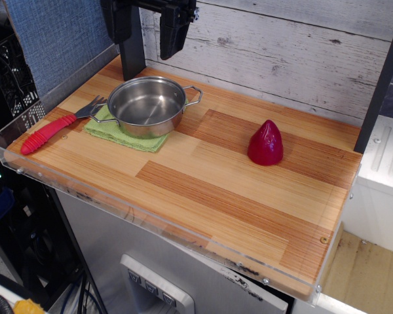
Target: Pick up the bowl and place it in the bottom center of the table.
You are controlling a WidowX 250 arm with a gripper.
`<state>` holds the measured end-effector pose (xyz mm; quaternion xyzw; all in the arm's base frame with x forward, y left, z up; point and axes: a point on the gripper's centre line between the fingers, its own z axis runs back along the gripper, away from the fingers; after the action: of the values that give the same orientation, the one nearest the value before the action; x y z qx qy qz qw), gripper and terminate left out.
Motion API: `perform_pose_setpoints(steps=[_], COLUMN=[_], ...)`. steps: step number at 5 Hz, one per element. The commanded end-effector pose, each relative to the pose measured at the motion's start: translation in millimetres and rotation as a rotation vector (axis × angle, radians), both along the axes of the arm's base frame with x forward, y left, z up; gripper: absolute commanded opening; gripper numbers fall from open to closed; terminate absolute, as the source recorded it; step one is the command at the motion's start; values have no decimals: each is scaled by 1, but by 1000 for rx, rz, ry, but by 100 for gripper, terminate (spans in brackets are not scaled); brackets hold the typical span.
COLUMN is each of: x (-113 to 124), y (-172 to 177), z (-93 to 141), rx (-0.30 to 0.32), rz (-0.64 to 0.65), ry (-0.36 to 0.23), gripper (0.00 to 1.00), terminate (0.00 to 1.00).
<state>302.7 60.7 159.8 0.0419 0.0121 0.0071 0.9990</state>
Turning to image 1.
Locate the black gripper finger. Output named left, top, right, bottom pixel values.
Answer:
left=160, top=1, right=196, bottom=60
left=100, top=0, right=132, bottom=44

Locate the stainless steel pot with handles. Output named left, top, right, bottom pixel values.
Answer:
left=91, top=77, right=203, bottom=139

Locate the green folded cloth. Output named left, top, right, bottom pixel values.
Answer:
left=83, top=97, right=189, bottom=154

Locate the black plastic crate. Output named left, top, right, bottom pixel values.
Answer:
left=0, top=34, right=39, bottom=116

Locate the red strawberry-shaped toy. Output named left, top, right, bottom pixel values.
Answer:
left=247, top=120, right=284, bottom=166

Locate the clear acrylic table guard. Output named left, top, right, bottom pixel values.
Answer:
left=0, top=44, right=363, bottom=307

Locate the silver toy dispenser panel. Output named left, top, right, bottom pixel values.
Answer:
left=120, top=254, right=195, bottom=313

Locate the dark grey left post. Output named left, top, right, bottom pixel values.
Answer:
left=119, top=7, right=146, bottom=81

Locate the dark grey post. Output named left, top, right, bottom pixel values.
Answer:
left=354, top=39, right=393, bottom=154
left=119, top=7, right=146, bottom=81

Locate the red-handled toy fork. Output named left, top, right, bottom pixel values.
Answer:
left=20, top=96, right=107, bottom=155

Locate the dark grey right post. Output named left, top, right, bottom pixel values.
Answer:
left=354, top=39, right=393, bottom=154

